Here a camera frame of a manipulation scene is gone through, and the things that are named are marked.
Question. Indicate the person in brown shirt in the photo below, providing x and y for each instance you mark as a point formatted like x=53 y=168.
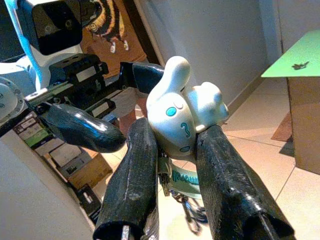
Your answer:
x=105 y=25

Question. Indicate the brown cardboard sheet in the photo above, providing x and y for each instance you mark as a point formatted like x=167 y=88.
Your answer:
x=283 y=131

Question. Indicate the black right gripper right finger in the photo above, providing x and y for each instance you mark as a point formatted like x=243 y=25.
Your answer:
x=220 y=175

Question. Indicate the small metal key bunch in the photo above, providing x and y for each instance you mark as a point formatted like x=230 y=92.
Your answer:
x=298 y=66

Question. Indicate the dark printed carton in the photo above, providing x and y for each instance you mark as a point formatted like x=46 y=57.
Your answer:
x=27 y=123

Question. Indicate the brown cardboard box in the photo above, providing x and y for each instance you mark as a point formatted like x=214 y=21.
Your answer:
x=307 y=120

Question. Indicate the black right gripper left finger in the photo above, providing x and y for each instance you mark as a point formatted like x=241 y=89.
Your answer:
x=130 y=175

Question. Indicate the green table top board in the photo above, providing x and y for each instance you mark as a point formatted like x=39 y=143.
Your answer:
x=307 y=47

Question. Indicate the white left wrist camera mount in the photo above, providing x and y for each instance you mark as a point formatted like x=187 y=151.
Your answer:
x=57 y=27

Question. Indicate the green white printed carton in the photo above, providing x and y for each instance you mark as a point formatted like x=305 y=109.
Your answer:
x=40 y=138

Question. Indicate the brown cardboard carton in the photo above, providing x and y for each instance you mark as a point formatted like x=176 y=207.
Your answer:
x=90 y=172

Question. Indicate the black product box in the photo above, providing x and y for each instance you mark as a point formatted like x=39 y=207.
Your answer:
x=88 y=202

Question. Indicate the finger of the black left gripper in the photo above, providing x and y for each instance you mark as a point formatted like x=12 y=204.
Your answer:
x=82 y=130
x=145 y=75

